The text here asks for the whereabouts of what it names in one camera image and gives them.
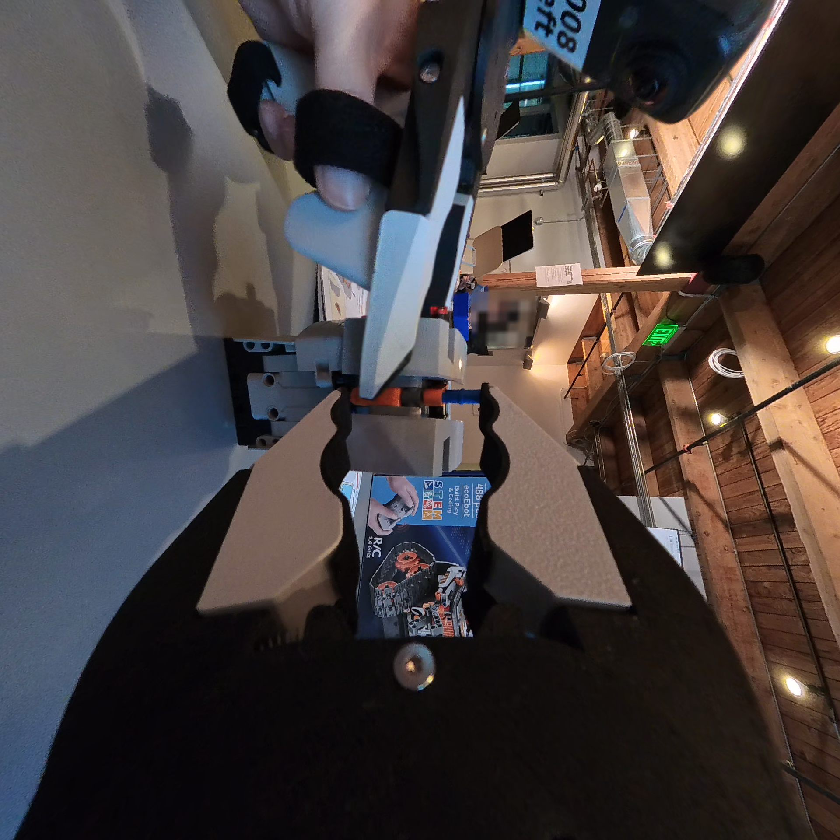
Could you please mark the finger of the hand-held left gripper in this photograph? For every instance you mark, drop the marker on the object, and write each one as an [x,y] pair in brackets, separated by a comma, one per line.
[400,295]
[464,243]

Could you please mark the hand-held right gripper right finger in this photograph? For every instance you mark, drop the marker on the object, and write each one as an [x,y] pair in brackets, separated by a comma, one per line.
[558,525]

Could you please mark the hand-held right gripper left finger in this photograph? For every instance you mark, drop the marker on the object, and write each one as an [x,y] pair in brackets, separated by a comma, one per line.
[275,525]

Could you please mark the grey building block robot model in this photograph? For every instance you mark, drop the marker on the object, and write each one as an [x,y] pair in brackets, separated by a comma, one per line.
[400,446]

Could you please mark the grey desk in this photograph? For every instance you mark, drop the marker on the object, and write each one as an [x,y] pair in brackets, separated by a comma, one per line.
[98,262]

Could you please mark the person's left hand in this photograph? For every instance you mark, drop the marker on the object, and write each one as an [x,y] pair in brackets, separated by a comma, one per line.
[354,39]

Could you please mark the black tan cardboard flap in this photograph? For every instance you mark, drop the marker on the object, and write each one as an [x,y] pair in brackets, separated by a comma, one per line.
[512,236]

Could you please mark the sticker sheet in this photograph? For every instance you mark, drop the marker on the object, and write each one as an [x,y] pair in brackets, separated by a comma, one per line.
[338,295]

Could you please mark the white paper sign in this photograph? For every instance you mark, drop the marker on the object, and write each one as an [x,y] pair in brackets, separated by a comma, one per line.
[558,274]

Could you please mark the white board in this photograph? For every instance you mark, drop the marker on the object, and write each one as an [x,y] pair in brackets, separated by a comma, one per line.
[676,551]

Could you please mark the blue robot kit box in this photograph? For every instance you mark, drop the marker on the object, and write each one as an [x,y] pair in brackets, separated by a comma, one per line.
[420,525]

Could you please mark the wooden beam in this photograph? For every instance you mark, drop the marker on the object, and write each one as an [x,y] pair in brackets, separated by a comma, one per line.
[623,281]

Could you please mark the green exit sign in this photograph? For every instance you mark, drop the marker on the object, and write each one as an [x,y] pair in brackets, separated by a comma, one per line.
[659,333]

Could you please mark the black round fixture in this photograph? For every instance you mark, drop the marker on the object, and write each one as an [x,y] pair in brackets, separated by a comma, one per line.
[732,269]

